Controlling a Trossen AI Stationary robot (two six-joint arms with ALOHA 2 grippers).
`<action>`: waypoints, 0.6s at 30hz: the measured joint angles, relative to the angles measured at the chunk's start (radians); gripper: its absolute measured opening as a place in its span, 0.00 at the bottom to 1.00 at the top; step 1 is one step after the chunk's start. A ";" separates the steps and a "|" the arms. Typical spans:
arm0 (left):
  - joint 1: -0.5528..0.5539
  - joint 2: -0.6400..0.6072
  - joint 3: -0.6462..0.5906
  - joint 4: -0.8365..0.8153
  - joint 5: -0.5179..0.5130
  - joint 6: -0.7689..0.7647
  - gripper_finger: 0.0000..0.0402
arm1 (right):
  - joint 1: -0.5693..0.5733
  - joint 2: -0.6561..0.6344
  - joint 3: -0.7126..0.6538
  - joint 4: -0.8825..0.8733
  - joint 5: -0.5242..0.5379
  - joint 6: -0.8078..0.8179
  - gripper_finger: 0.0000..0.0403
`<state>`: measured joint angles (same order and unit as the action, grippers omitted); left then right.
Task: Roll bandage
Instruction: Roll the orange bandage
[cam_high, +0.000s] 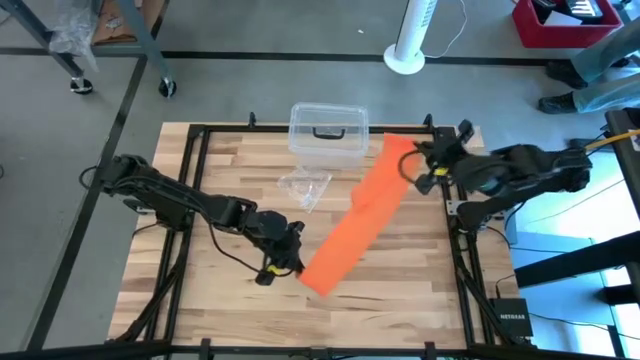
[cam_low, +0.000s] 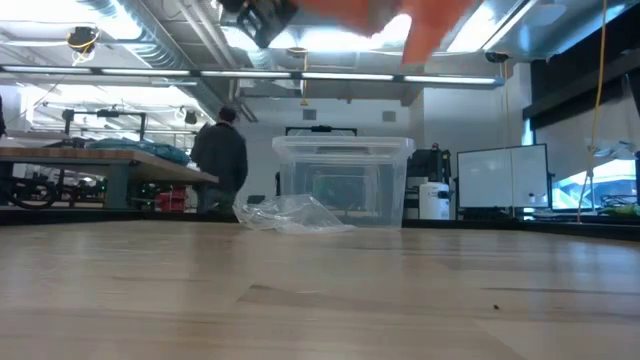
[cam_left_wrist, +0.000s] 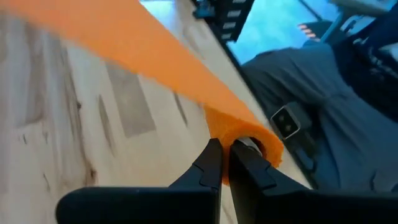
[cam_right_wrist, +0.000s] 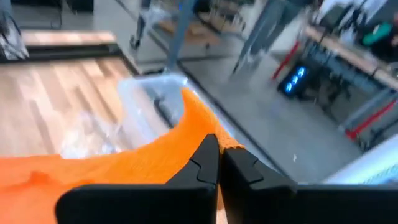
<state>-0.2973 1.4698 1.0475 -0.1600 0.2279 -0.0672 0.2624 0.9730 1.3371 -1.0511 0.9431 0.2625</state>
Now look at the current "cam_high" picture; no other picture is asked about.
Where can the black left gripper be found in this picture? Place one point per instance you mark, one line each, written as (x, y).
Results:
(280, 240)

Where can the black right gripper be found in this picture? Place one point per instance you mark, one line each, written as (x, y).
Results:
(450, 157)

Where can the orange bandage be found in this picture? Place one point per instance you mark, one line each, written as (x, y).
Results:
(360, 225)

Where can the clear plastic bag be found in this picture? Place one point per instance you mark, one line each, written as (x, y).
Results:
(305, 187)

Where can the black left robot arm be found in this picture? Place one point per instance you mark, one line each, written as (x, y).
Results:
(175, 195)

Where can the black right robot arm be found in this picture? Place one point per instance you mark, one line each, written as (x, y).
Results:
(530, 165)

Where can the white tower fan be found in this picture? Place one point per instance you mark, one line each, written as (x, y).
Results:
(410, 30)

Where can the red plastic crate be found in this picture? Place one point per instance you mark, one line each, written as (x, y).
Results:
(530, 30)

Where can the person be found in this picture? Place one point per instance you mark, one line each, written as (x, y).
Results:
(600, 90)

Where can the black Netgear router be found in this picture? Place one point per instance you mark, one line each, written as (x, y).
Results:
(510, 317)

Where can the grey metal wheeled cart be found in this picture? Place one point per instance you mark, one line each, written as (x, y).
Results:
(145, 35)

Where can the brown cardboard piece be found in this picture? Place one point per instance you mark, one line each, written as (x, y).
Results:
(112, 30)

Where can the crumpled clear plastic sheet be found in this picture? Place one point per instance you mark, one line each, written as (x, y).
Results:
(70, 30)

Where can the black desk frame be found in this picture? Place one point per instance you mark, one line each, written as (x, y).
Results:
(575, 260)

